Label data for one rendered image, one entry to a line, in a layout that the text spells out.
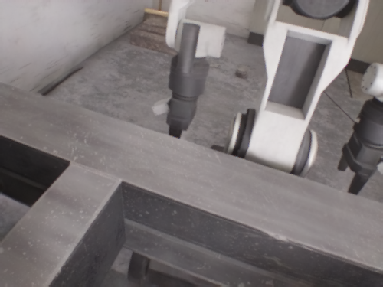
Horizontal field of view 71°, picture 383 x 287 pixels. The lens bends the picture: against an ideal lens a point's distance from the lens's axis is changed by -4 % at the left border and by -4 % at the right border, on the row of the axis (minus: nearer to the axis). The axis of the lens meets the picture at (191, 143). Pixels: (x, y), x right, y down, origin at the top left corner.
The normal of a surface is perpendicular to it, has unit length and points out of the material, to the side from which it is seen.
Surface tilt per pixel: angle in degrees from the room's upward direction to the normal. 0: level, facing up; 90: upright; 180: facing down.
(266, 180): 0
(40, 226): 0
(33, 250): 0
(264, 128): 67
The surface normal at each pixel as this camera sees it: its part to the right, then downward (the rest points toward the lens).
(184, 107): -0.22, 0.47
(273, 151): -0.18, 0.28
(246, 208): 0.11, -0.73
